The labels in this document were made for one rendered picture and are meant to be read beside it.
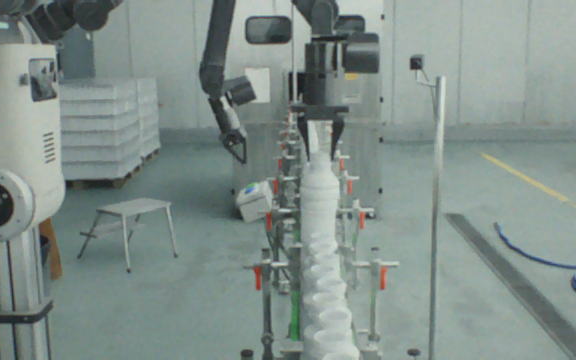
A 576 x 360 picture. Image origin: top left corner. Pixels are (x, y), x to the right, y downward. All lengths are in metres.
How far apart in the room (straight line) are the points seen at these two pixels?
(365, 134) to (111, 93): 3.09
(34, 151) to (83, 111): 6.43
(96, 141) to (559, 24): 7.78
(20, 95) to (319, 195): 0.61
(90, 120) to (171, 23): 4.17
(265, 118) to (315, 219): 4.80
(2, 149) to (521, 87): 11.01
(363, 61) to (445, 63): 10.54
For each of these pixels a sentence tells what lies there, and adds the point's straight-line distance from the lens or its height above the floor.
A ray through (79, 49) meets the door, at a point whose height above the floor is 1.60.
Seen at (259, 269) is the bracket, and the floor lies 1.07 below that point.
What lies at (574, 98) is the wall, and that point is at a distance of 12.33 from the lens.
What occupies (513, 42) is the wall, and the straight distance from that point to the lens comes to 11.96.
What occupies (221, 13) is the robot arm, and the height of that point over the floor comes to 1.57.
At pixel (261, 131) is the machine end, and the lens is 5.97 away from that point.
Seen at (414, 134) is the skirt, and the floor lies 0.11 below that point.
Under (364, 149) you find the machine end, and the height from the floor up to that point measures 0.64.
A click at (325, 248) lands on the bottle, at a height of 1.16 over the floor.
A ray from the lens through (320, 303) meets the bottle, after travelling 0.86.
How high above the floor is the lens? 1.47
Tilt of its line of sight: 11 degrees down
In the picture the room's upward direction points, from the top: 1 degrees counter-clockwise
